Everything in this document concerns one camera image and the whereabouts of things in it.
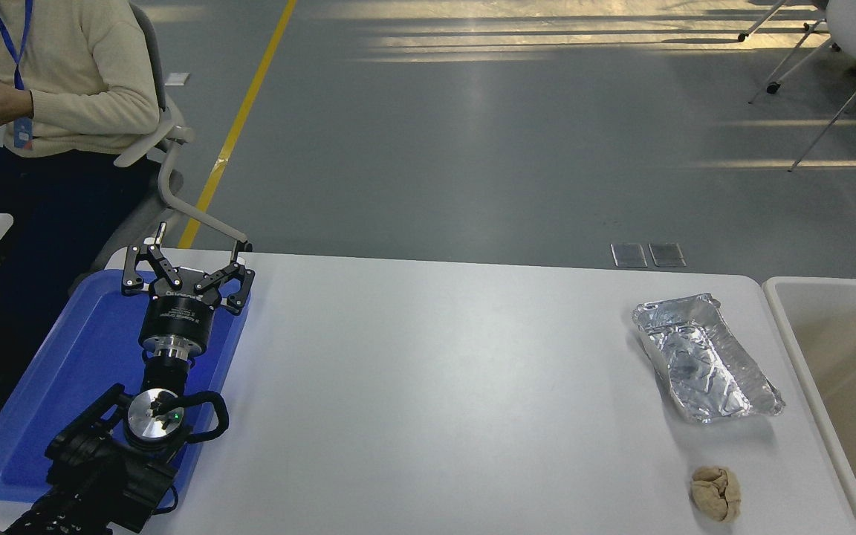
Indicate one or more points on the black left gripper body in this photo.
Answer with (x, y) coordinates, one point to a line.
(175, 316)

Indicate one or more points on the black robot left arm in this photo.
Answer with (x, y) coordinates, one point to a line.
(101, 475)

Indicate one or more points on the grey office chair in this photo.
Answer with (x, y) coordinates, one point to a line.
(168, 163)

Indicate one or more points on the blue plastic tray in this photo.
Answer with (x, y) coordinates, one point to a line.
(64, 371)

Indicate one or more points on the person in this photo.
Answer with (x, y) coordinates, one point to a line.
(79, 82)

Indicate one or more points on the metal floor outlet plate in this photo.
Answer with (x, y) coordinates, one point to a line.
(628, 255)
(667, 255)

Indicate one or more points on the crumpled foil tray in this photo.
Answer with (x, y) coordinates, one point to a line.
(707, 364)

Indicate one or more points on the crumpled tan paper ball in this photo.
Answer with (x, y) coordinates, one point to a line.
(716, 492)

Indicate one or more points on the white chair with metal legs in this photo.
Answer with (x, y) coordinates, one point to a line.
(855, 30)

